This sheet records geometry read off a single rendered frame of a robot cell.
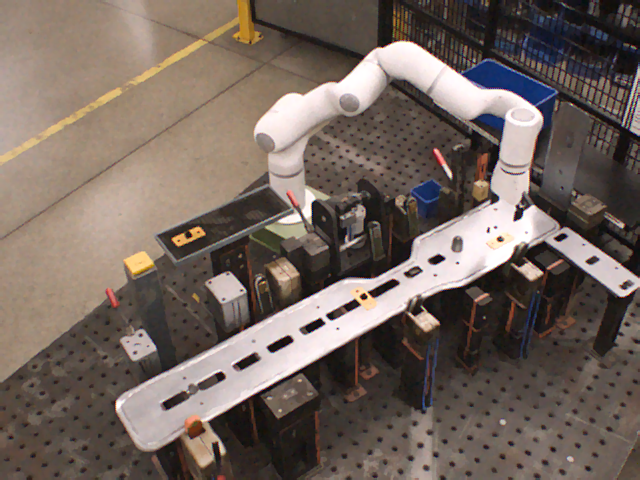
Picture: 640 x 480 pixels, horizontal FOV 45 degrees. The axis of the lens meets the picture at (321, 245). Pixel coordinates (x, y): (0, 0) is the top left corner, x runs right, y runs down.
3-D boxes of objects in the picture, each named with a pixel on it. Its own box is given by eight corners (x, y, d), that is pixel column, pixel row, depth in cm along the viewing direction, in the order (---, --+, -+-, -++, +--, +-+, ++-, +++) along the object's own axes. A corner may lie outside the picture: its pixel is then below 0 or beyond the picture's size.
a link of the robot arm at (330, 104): (290, 135, 254) (264, 164, 244) (268, 106, 250) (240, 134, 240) (398, 84, 216) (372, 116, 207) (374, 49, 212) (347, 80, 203)
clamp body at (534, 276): (512, 367, 230) (530, 287, 206) (484, 342, 237) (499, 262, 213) (533, 353, 234) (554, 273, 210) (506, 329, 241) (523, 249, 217)
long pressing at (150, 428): (147, 466, 176) (146, 462, 175) (109, 400, 190) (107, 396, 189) (565, 229, 231) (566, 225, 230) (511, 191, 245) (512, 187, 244)
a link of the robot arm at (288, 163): (261, 171, 256) (254, 113, 239) (289, 139, 267) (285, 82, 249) (292, 182, 252) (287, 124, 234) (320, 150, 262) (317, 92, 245)
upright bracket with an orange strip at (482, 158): (465, 262, 263) (483, 143, 228) (463, 260, 263) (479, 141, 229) (472, 259, 264) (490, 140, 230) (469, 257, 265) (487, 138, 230)
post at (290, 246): (295, 344, 238) (288, 251, 211) (286, 334, 241) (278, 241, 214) (308, 337, 240) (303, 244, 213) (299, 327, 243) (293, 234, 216)
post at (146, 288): (161, 383, 229) (132, 281, 199) (150, 367, 233) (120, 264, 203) (184, 371, 232) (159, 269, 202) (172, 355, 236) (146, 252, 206)
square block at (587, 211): (566, 299, 249) (590, 216, 224) (548, 285, 254) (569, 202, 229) (583, 289, 252) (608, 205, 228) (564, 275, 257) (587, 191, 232)
